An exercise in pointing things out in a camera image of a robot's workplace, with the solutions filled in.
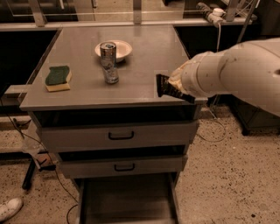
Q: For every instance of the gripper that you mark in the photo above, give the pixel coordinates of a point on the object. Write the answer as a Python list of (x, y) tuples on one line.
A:
[(192, 76)]

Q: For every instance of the black rxbar chocolate bar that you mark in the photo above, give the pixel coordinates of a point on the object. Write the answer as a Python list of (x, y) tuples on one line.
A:
[(165, 88)]

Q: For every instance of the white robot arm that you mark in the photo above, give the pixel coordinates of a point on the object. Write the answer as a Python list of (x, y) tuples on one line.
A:
[(250, 71)]

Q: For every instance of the grey drawer cabinet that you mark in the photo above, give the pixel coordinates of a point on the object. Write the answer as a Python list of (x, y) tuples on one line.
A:
[(91, 101)]

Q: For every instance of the grey middle drawer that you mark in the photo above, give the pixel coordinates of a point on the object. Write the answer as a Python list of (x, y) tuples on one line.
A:
[(122, 166)]

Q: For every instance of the grey drawer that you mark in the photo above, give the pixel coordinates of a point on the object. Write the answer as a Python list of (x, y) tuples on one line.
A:
[(118, 136), (139, 199), (122, 166)]

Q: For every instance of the grey bottom drawer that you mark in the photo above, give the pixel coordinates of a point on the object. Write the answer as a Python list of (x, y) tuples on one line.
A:
[(139, 199)]

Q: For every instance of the grey top drawer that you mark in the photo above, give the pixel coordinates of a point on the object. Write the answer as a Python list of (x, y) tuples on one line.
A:
[(118, 136)]

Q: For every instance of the white power strip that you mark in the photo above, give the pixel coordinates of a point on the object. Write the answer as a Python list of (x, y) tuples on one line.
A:
[(213, 16)]

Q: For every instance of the silver drink can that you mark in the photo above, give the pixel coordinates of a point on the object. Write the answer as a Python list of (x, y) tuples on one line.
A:
[(108, 62)]

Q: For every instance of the dark cabinet on right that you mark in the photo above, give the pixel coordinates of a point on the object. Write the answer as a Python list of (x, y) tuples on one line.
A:
[(266, 26)]

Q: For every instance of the green yellow sponge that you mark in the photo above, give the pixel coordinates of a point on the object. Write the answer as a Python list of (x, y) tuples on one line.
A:
[(58, 78)]

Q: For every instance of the black clamp tool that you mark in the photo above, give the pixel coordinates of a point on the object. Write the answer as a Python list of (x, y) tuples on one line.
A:
[(41, 162)]

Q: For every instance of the white sneaker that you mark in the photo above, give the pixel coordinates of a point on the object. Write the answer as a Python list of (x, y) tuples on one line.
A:
[(9, 208)]

